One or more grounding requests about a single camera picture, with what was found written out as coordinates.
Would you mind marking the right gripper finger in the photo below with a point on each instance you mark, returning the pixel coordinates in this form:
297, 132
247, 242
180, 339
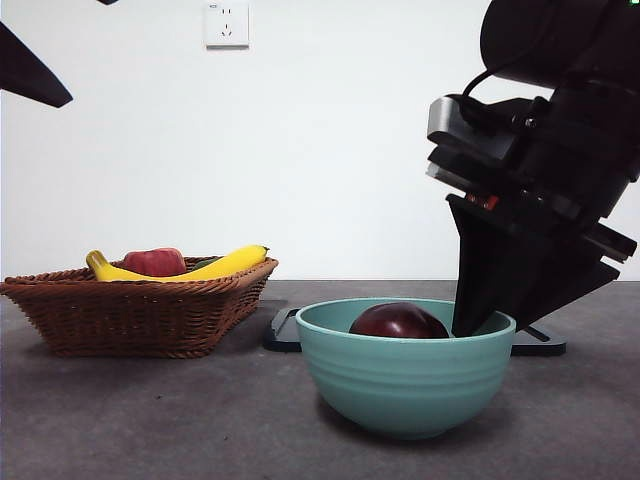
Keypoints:
490, 260
570, 290

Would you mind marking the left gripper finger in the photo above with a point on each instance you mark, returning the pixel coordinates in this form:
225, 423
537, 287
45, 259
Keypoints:
25, 75
108, 1

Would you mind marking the dark red plum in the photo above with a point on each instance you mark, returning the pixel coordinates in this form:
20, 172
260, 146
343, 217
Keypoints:
395, 322

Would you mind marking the teal ceramic bowl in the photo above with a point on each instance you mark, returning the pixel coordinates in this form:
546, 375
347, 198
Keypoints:
405, 380

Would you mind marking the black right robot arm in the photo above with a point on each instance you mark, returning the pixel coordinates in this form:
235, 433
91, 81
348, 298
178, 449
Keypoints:
550, 35

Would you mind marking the black rectangular tray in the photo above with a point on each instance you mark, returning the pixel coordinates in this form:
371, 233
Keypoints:
282, 337

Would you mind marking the red apple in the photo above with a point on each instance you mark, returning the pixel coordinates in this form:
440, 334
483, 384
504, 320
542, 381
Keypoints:
150, 261

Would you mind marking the yellow banana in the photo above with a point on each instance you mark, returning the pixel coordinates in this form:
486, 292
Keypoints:
235, 260

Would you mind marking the green vegetable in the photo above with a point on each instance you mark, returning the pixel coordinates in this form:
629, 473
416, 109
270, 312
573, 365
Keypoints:
205, 263

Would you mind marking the brown wicker basket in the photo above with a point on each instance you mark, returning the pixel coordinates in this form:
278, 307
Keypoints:
135, 320

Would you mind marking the white wall power socket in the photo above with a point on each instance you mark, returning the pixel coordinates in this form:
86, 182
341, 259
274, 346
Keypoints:
227, 27

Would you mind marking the pale grey camera box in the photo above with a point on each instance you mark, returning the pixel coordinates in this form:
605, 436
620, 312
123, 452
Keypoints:
440, 117

